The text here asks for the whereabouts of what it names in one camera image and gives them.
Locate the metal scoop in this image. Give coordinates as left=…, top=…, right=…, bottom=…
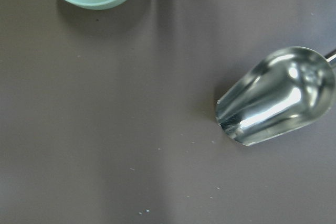
left=215, top=46, right=335, bottom=146

